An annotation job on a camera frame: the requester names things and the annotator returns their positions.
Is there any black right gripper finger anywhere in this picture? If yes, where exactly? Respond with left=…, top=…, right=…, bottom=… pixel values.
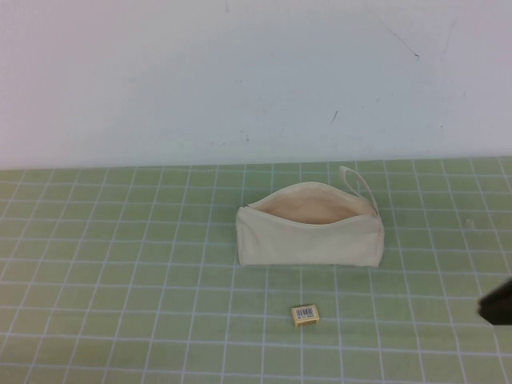
left=478, top=304, right=512, bottom=326
left=478, top=276, right=512, bottom=308

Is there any yellow eraser with barcode label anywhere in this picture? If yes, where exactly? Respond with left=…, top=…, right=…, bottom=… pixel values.
left=290, top=305, right=322, bottom=330

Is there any cream fabric pencil case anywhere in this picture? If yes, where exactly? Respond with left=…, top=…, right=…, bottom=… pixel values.
left=234, top=165, right=386, bottom=267

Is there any green grid cutting mat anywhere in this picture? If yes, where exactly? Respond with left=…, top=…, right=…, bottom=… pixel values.
left=0, top=157, right=512, bottom=384

